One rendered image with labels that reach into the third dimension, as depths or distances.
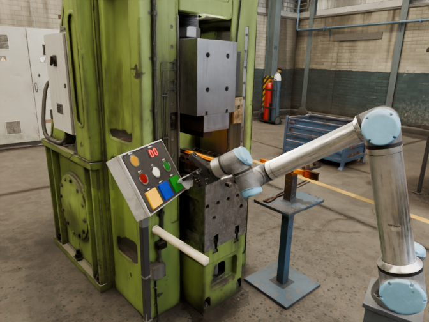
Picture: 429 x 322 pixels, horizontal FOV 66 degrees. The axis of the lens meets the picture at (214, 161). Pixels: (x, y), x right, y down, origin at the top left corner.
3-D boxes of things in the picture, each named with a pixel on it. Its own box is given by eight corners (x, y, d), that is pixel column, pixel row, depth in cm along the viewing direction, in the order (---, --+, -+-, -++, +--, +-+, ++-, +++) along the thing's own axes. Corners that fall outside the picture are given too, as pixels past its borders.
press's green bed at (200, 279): (242, 291, 239) (245, 232, 226) (203, 317, 214) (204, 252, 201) (193, 259, 277) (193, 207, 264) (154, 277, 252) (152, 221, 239)
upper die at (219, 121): (228, 128, 200) (228, 112, 197) (203, 132, 187) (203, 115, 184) (184, 119, 229) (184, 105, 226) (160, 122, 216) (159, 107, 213)
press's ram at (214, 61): (244, 110, 206) (247, 42, 195) (196, 116, 181) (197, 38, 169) (199, 104, 235) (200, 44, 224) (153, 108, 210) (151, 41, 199)
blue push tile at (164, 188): (174, 194, 154) (166, 180, 154) (165, 200, 148) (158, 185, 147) (171, 195, 155) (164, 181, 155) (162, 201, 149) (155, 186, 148)
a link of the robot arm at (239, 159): (249, 167, 139) (239, 145, 138) (225, 178, 144) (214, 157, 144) (256, 163, 147) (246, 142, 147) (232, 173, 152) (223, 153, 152)
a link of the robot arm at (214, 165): (215, 158, 144) (223, 153, 152) (206, 163, 146) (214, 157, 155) (225, 177, 144) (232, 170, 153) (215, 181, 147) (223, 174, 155)
